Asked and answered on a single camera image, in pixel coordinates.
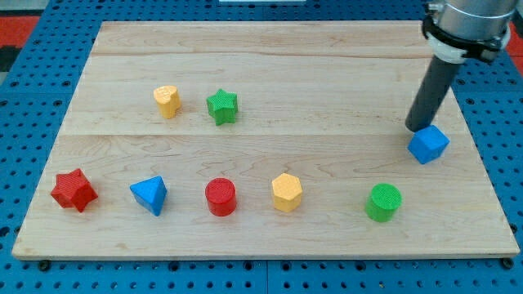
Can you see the blue triangle block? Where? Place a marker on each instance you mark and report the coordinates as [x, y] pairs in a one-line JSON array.
[[150, 194]]

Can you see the yellow hexagon block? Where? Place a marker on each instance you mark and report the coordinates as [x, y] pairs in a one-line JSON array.
[[286, 192]]

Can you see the yellow heart block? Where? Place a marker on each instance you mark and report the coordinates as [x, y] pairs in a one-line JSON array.
[[168, 100]]

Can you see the light wooden board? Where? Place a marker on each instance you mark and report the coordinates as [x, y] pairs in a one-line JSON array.
[[323, 101]]

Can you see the green cylinder block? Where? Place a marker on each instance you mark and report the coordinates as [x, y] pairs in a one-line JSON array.
[[383, 202]]

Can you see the red cylinder block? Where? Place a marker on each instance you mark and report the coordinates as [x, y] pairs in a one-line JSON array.
[[220, 194]]

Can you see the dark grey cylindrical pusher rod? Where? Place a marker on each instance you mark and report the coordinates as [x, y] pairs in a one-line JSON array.
[[431, 93]]

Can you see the red star block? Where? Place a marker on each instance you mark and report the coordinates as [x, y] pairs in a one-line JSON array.
[[73, 190]]

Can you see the green star block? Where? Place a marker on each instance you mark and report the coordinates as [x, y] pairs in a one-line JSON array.
[[222, 107]]

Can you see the blue cube block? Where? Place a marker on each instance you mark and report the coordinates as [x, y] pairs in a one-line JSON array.
[[428, 144]]

